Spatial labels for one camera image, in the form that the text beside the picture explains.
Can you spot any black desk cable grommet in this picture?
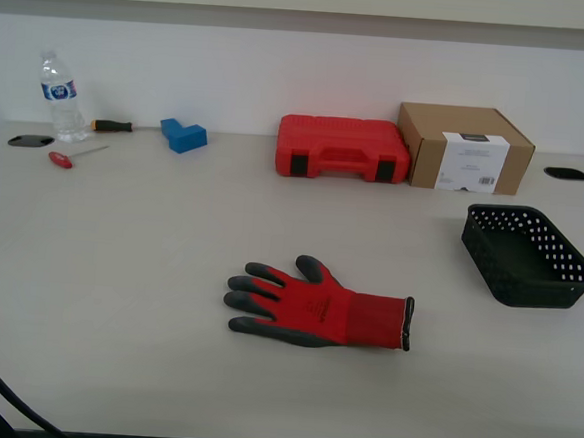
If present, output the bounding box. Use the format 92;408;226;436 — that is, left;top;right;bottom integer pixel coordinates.
542;165;584;182
6;132;56;150

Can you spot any red plastic tool case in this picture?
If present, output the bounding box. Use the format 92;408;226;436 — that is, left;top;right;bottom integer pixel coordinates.
274;112;414;187

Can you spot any brown cardboard box white label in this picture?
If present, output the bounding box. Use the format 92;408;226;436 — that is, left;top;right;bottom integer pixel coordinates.
392;101;539;199

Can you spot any black cable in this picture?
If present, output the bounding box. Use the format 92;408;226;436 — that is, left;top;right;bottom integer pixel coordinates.
0;343;88;438

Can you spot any blue plastic block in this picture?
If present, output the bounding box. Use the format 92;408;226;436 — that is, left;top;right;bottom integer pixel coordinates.
157;117;211;157

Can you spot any orange black handled screwdriver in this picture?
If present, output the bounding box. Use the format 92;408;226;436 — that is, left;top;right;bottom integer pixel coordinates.
89;118;164;138

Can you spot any black perforated plastic basket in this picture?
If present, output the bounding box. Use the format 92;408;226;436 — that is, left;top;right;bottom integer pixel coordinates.
455;201;584;314

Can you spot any red and grey work glove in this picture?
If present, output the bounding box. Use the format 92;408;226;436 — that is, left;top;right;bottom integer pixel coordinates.
219;248;418;356

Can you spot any clear plastic water bottle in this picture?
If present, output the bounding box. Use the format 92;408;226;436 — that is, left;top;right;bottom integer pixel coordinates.
34;48;96;146

